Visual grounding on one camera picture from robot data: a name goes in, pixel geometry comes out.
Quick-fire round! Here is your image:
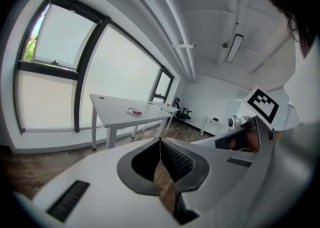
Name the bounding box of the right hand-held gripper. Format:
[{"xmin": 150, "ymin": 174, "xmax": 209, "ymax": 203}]
[{"xmin": 214, "ymin": 85, "xmax": 281, "ymax": 153}]

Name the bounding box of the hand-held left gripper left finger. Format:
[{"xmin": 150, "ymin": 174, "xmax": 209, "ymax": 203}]
[{"xmin": 29, "ymin": 136, "xmax": 177, "ymax": 228}]

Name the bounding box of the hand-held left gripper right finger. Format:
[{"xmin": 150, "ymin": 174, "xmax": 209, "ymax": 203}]
[{"xmin": 159, "ymin": 137, "xmax": 261, "ymax": 226}]

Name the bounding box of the white plate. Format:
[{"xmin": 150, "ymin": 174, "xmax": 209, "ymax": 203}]
[{"xmin": 125, "ymin": 106, "xmax": 143, "ymax": 116}]

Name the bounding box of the person's right hand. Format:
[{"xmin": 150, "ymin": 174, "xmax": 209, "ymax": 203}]
[{"xmin": 228, "ymin": 129, "xmax": 261, "ymax": 153}]

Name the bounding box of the white mesh chair back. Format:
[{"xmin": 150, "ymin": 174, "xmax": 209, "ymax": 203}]
[{"xmin": 286, "ymin": 103, "xmax": 301, "ymax": 131}]

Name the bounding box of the low white side table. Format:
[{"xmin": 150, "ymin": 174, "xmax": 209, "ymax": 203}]
[{"xmin": 199, "ymin": 116, "xmax": 232, "ymax": 137}]

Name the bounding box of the black office chair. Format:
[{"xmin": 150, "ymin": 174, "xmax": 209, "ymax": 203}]
[{"xmin": 173, "ymin": 96, "xmax": 193, "ymax": 122}]

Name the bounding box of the large white table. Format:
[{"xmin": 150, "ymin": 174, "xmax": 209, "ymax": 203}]
[{"xmin": 89, "ymin": 93, "xmax": 180, "ymax": 151}]

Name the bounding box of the long black-rimmed ceiling light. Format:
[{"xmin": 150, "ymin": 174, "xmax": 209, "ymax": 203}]
[{"xmin": 225, "ymin": 33, "xmax": 245, "ymax": 64}]

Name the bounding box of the white table with thin legs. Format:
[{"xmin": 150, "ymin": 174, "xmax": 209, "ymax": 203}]
[{"xmin": 142, "ymin": 100, "xmax": 180, "ymax": 133}]

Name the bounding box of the small black-framed window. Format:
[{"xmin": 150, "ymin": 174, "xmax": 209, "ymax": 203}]
[{"xmin": 150, "ymin": 65, "xmax": 175, "ymax": 103}]

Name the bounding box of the large black-framed window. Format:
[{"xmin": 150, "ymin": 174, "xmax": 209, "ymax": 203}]
[{"xmin": 14, "ymin": 0, "xmax": 166, "ymax": 134}]

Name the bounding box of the white ceiling pipe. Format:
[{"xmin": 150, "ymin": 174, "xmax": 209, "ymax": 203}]
[{"xmin": 112, "ymin": 0, "xmax": 197, "ymax": 81}]

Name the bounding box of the white pipe bracket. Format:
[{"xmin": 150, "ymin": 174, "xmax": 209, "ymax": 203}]
[{"xmin": 171, "ymin": 42, "xmax": 196, "ymax": 49}]

